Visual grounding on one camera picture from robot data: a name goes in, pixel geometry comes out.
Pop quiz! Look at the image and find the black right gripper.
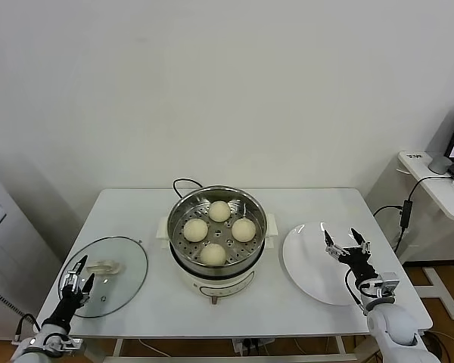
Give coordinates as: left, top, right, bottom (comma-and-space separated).
322, 227, 379, 287

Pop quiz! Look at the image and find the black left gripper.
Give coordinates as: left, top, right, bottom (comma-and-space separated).
41, 255, 96, 330

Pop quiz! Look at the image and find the glass lid with cream handle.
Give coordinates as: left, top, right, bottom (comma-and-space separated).
58, 235, 149, 318

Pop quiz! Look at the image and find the white steamed baozi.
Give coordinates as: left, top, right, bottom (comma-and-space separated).
208, 200, 231, 223
200, 243, 227, 267
183, 218, 208, 243
231, 218, 257, 243

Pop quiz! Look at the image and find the perforated steel steamer basket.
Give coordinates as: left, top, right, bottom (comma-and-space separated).
167, 185, 269, 270

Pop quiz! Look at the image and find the white round plate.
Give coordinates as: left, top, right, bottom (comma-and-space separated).
281, 221, 377, 306

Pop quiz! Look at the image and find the white cabinet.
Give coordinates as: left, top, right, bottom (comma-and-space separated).
0, 162, 64, 341

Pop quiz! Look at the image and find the white side desk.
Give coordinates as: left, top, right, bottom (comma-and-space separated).
396, 150, 454, 319

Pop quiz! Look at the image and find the cream electric cooker base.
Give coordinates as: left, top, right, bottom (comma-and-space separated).
157, 213, 279, 306

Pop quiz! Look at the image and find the white power strip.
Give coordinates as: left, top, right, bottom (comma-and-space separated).
232, 337, 269, 356

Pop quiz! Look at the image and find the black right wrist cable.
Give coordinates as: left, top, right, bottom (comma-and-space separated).
344, 268, 368, 315

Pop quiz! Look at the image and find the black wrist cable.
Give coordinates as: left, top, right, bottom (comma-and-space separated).
14, 312, 42, 343
344, 268, 368, 315

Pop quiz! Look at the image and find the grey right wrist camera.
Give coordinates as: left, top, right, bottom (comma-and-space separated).
376, 271, 401, 299

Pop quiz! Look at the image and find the black cable with adapter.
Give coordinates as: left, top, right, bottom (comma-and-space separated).
373, 175, 454, 258

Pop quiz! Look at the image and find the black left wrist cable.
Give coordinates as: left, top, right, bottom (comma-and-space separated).
14, 312, 42, 343

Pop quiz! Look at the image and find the white table frame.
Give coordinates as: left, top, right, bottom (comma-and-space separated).
81, 332, 387, 363

